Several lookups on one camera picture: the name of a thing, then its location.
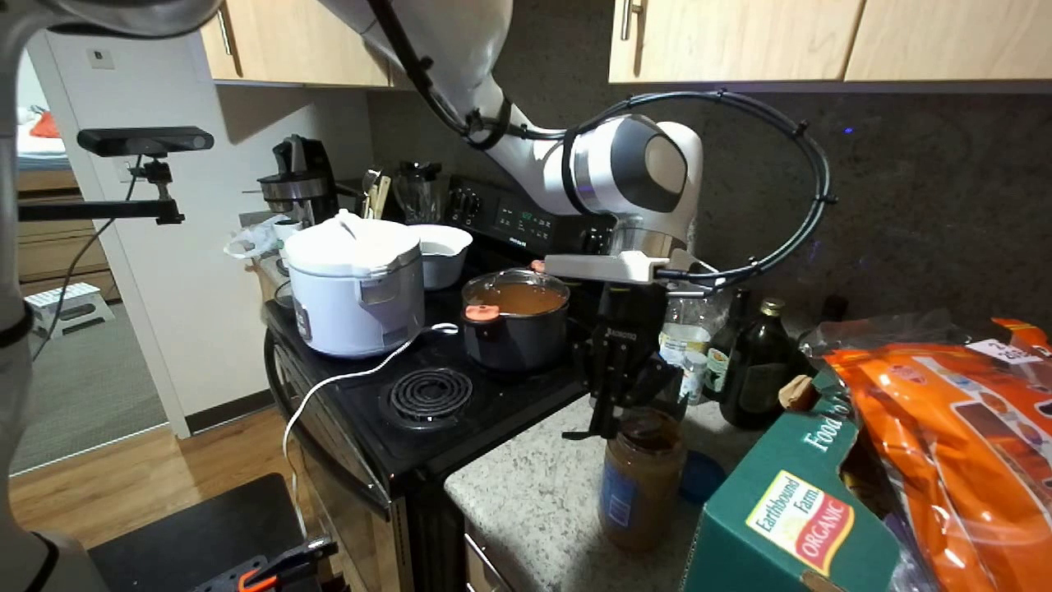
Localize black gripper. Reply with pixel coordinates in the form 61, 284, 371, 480
582, 280, 685, 416

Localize peanut butter jar blue label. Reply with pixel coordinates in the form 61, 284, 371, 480
599, 404, 690, 557

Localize clear bottle blue cap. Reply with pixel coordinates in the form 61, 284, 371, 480
655, 275, 738, 406

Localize small dark glass bottle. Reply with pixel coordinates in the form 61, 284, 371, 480
704, 290, 753, 404

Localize blue jar lid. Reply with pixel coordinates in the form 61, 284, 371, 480
680, 451, 732, 511

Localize big dark olive oil bottle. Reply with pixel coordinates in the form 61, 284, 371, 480
722, 297, 811, 434

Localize glass pot lid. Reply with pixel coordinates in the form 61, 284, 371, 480
465, 265, 574, 322

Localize green cardboard box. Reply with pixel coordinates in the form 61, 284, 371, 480
677, 365, 923, 592

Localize black electric stove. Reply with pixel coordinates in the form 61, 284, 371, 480
259, 174, 677, 592

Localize white bowl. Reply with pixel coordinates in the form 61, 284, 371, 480
405, 221, 478, 291

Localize wooden lower cabinet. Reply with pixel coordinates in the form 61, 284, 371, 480
462, 531, 517, 592

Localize wooden cabinet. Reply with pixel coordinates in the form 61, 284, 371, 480
462, 531, 517, 592
606, 0, 1052, 88
193, 0, 400, 93

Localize dark kettle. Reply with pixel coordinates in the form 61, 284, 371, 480
392, 158, 450, 226

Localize white rice cooker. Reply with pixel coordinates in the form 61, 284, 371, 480
279, 208, 430, 361

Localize wooden kitchen utensil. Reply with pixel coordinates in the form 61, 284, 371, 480
359, 164, 396, 223

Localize orange plastic produce bag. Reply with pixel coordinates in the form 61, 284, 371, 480
803, 312, 1052, 592

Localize wooden upper cabinet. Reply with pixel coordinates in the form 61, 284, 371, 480
606, 0, 1052, 88
193, 0, 400, 93

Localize black coffee grinder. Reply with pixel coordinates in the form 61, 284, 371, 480
256, 131, 343, 226

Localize orange black clamp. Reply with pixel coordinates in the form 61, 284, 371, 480
234, 531, 343, 592

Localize white plastic cup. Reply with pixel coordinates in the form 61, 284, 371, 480
223, 212, 304, 273

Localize black robot cart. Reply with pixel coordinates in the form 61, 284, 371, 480
85, 471, 343, 592

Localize white step stool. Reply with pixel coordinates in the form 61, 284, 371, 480
23, 280, 114, 336

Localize wooden dresser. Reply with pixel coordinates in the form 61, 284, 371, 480
13, 161, 125, 322

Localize orange background item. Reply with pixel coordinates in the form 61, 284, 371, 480
28, 105, 65, 142

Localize dark pot orange handles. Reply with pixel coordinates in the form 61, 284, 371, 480
459, 261, 577, 375

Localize white power cord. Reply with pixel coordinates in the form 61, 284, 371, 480
278, 319, 465, 457

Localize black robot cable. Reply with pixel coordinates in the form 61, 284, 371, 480
364, 0, 834, 287

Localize black stereo camera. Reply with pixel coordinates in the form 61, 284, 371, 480
76, 122, 219, 161

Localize black camera stand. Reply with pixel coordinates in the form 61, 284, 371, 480
13, 154, 188, 226

